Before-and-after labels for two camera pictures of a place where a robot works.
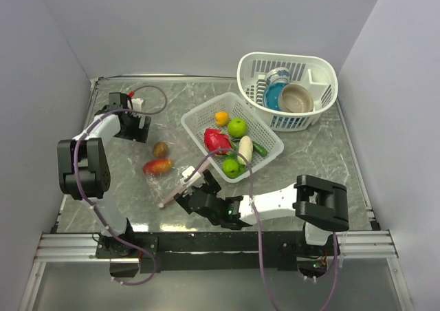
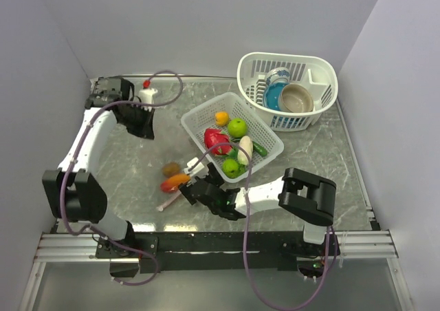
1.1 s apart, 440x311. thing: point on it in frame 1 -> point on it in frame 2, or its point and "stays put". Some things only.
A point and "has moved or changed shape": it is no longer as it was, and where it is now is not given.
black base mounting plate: [183, 251] stays put
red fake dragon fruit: [216, 140] stays put
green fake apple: [229, 167] stays put
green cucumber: [260, 149] stays put
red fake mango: [157, 166] -> [172, 184]
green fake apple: [237, 127] stays put
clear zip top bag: [165, 154] has moved or changed shape
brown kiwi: [160, 149] -> [171, 168]
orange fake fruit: [222, 118] stays put
